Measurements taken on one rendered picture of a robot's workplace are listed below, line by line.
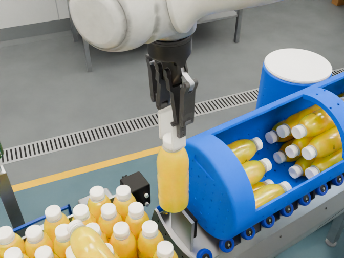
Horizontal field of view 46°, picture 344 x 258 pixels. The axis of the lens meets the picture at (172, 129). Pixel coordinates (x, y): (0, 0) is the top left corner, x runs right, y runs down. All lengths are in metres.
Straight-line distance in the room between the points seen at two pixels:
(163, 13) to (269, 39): 3.89
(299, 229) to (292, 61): 0.76
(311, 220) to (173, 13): 1.04
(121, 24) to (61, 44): 3.85
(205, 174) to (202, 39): 3.27
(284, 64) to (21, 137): 2.02
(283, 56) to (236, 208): 0.99
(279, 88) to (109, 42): 1.32
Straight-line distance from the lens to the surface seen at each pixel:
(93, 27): 0.43
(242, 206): 0.99
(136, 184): 1.23
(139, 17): 0.42
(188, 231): 1.11
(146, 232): 1.00
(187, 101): 0.69
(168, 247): 0.98
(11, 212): 1.31
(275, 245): 1.30
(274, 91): 1.73
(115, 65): 3.78
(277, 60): 1.79
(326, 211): 1.42
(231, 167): 0.98
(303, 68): 1.76
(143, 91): 3.40
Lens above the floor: 1.90
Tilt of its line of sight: 39 degrees down
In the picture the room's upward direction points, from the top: straight up
